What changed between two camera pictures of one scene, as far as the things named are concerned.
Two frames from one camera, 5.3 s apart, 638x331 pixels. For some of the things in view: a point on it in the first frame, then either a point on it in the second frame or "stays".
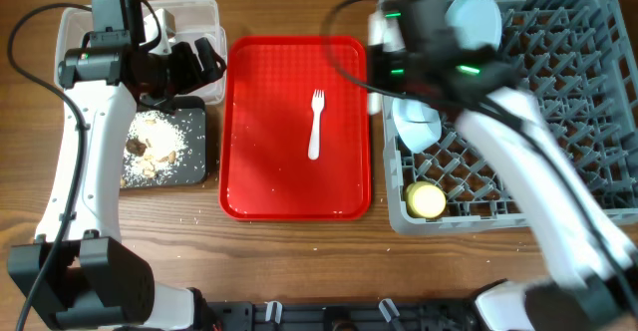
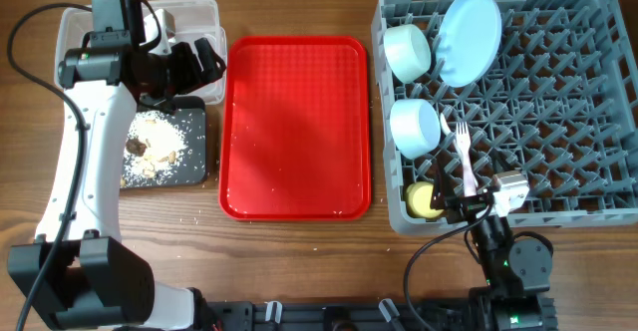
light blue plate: [476, 17] stays
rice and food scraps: [154, 149] stays
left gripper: [190, 76] stays
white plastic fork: [318, 102] -> [464, 144]
